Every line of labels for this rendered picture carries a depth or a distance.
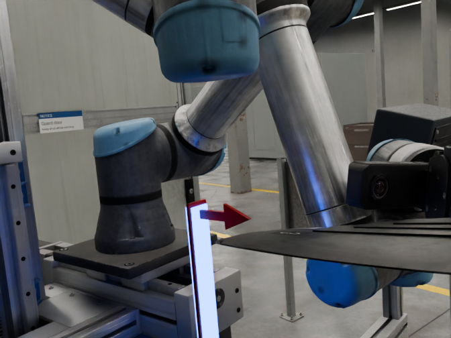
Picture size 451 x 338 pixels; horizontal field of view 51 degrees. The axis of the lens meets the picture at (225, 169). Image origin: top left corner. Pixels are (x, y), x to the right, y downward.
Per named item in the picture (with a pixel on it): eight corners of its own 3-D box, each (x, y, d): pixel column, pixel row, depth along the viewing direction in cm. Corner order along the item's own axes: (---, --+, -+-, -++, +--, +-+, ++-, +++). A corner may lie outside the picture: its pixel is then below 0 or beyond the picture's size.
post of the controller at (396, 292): (398, 320, 88) (394, 218, 86) (382, 317, 90) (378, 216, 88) (403, 314, 91) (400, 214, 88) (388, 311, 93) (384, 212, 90)
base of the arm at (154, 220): (78, 247, 89) (72, 196, 88) (139, 228, 101) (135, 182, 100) (131, 259, 80) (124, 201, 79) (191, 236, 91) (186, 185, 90)
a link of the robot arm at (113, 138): (86, 194, 89) (77, 123, 88) (145, 183, 99) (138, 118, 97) (119, 200, 81) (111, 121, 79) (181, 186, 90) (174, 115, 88)
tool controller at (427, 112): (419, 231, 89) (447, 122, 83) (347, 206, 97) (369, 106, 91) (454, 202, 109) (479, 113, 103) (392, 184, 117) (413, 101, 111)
